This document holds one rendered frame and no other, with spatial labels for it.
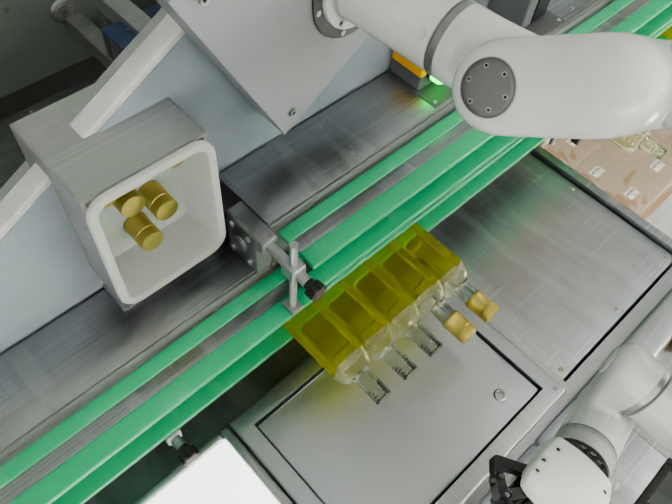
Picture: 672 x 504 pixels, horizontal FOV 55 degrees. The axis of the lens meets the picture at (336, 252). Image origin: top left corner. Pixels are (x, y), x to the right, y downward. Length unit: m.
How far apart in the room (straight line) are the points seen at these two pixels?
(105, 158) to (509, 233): 0.87
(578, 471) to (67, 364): 0.67
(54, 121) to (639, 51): 0.63
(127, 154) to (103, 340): 0.30
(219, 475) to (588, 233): 0.88
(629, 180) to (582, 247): 3.51
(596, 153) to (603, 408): 4.18
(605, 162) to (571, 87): 4.33
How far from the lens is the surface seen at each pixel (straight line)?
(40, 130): 0.84
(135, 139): 0.80
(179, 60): 0.83
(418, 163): 1.05
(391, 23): 0.80
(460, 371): 1.16
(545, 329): 1.29
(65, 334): 0.99
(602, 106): 0.63
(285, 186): 0.97
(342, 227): 0.95
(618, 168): 4.96
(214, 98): 0.90
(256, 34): 0.79
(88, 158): 0.80
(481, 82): 0.66
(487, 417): 1.14
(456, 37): 0.76
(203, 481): 1.07
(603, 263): 1.42
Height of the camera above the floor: 1.31
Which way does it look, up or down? 22 degrees down
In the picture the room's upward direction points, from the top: 133 degrees clockwise
